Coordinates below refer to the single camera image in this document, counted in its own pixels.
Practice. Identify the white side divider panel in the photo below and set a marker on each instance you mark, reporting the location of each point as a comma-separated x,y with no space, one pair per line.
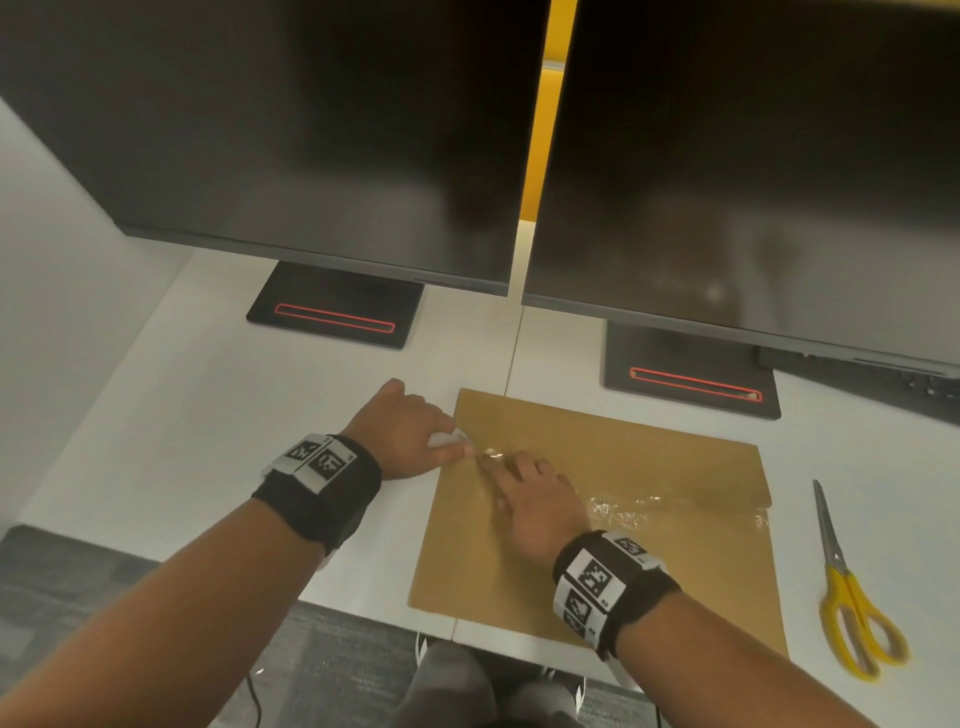
67,315

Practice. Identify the person's right hand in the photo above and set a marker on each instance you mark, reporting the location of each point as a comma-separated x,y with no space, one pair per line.
544,510

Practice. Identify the brown paper envelope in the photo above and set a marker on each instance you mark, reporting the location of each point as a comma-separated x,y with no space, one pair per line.
675,465

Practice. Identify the person's left leg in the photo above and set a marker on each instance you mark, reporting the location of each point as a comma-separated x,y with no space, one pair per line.
446,690

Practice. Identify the person's left hand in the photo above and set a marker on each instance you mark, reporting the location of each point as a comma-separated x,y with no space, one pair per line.
394,435

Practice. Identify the person's left fingers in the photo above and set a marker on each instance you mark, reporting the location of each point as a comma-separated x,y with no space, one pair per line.
448,421

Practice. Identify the person's right fingers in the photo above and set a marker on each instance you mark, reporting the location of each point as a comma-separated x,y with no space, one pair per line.
517,474

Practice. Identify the black keyboard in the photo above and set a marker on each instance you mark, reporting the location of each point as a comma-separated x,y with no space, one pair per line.
892,386

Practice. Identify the large black monitor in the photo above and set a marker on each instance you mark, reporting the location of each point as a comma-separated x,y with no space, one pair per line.
300,120
750,150

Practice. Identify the yellow partition panel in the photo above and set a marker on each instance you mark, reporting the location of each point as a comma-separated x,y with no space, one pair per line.
549,112

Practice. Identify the clear tape strip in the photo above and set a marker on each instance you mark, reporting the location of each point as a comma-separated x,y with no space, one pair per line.
660,502

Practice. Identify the person's right leg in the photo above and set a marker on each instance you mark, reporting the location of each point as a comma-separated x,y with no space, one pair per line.
540,701

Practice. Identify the white tape roll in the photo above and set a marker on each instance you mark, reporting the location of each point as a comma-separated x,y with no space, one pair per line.
442,439

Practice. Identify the person's right forearm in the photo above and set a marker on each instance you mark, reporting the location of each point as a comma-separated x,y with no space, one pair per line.
727,667

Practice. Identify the black monitor stand base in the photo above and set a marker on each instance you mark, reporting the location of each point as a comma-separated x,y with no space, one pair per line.
675,367
337,307

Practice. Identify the person's leg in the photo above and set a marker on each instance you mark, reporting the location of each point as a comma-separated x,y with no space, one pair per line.
446,690
540,701

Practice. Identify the black wristband with marker tags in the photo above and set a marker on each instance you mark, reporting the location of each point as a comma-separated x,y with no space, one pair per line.
611,592
322,487

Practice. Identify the person's left forearm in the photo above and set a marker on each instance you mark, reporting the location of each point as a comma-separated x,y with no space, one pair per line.
172,600

